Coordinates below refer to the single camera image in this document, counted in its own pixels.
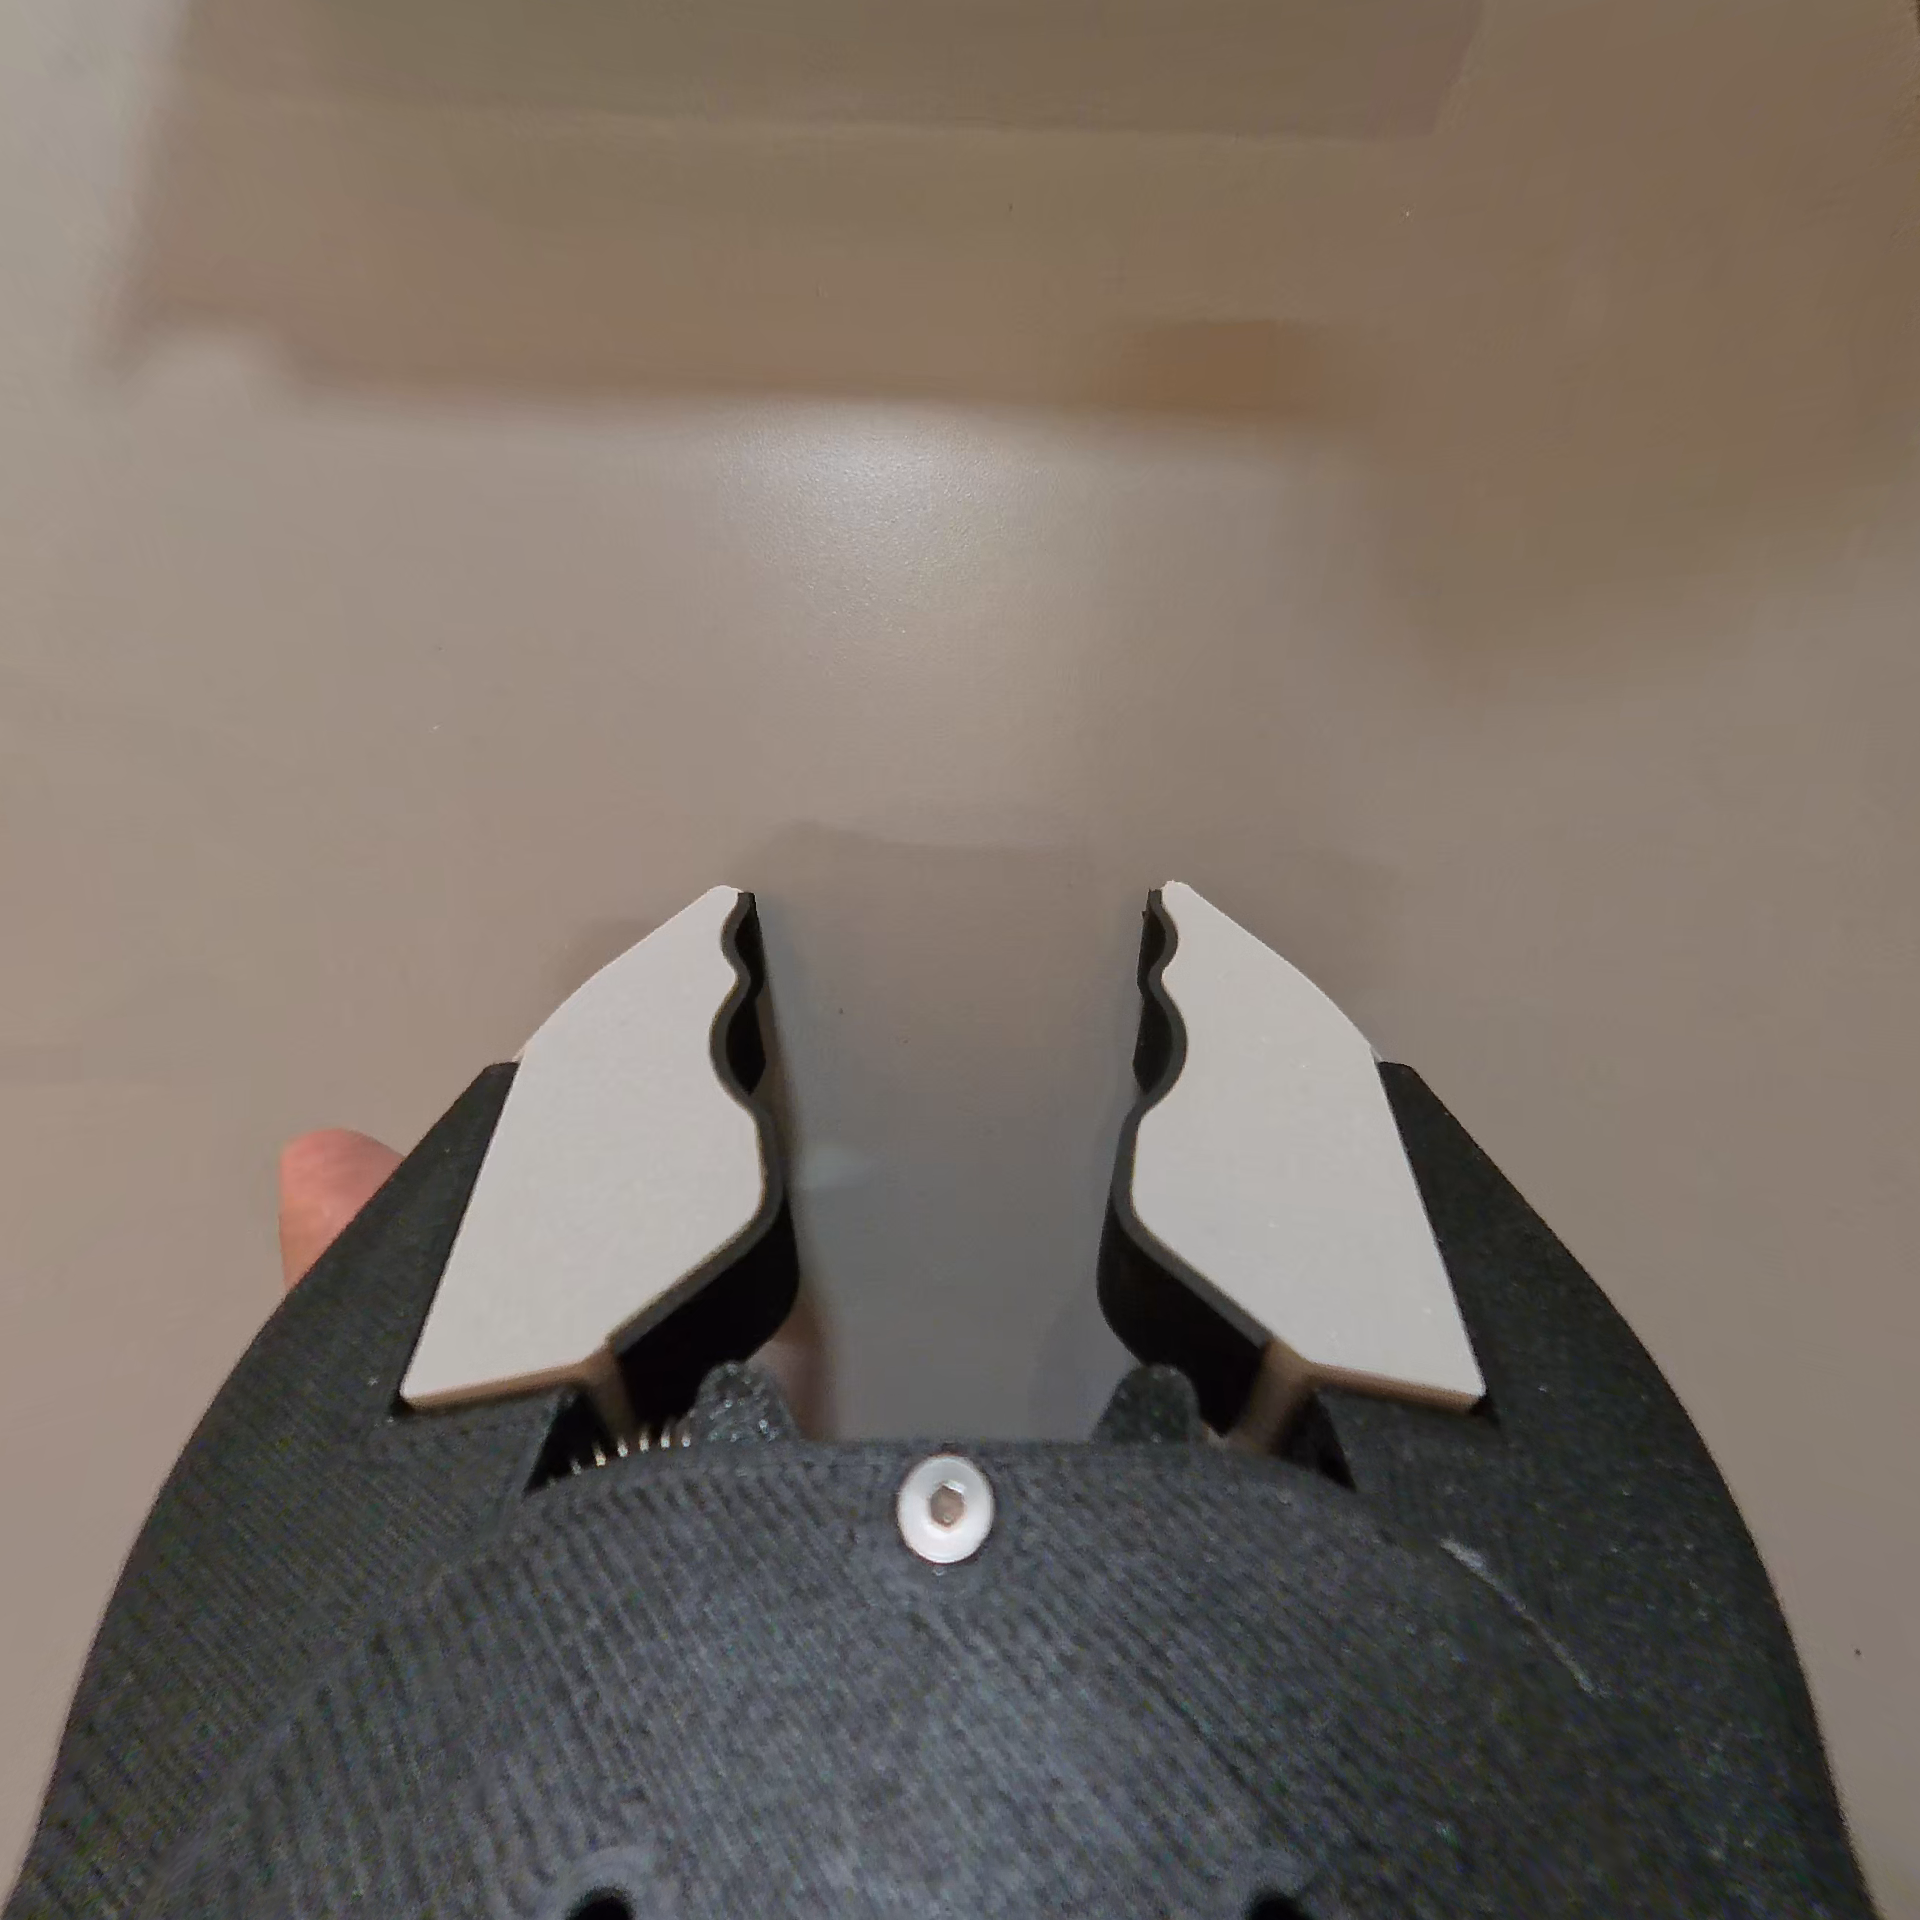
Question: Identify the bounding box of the person's left hand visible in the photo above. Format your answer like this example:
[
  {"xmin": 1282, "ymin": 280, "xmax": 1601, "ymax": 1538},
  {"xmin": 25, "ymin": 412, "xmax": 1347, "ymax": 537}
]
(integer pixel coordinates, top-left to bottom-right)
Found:
[{"xmin": 276, "ymin": 1128, "xmax": 406, "ymax": 1291}]

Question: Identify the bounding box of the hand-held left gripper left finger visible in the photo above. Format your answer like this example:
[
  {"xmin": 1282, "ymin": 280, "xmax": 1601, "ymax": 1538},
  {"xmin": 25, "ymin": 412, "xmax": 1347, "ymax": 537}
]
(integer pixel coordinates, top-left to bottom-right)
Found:
[{"xmin": 397, "ymin": 884, "xmax": 805, "ymax": 1457}]

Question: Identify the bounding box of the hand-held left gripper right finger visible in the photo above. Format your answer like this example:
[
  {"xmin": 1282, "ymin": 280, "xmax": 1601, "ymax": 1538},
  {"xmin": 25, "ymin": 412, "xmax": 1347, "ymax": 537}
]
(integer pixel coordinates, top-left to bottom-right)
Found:
[{"xmin": 1095, "ymin": 880, "xmax": 1490, "ymax": 1457}]

